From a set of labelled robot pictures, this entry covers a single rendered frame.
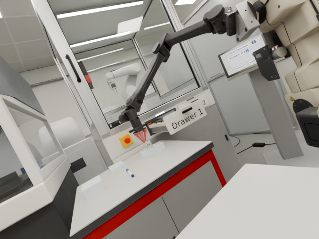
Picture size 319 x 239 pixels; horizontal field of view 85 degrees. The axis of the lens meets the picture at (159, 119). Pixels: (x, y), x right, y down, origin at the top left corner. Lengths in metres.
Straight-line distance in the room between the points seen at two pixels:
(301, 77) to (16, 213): 1.31
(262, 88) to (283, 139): 0.51
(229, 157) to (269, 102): 0.61
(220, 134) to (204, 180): 0.89
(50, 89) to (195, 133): 3.65
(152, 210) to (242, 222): 0.42
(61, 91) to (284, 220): 4.42
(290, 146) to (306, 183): 1.57
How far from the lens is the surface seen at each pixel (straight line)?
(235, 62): 1.77
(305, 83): 0.90
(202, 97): 1.56
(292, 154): 2.04
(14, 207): 1.05
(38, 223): 1.13
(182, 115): 1.04
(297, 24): 0.89
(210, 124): 1.59
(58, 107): 4.43
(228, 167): 1.73
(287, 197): 0.41
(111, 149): 1.24
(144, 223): 0.74
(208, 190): 0.84
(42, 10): 1.49
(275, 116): 1.89
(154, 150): 0.97
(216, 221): 0.40
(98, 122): 1.23
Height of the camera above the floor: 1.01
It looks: 5 degrees down
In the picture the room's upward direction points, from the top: 25 degrees counter-clockwise
